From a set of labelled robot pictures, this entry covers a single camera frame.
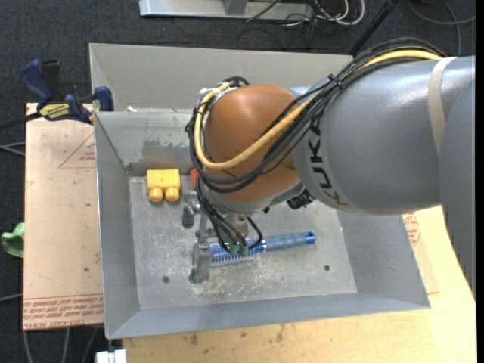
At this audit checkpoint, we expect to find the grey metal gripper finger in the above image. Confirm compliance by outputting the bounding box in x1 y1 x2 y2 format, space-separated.
181 200 200 230
188 240 213 284

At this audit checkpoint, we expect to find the grey metal bin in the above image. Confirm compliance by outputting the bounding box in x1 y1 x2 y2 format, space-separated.
88 42 432 340

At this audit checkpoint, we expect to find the yellow toy building block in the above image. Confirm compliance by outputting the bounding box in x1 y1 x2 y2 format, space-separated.
145 169 182 203

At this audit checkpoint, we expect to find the blue bottle brush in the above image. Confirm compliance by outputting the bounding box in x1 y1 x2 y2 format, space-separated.
209 231 316 268

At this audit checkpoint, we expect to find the brown cardboard board, red print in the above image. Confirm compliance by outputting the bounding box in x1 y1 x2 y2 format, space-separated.
22 102 442 332

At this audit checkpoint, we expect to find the black cylinder on white bracket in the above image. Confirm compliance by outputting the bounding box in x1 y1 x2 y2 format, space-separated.
286 191 316 210

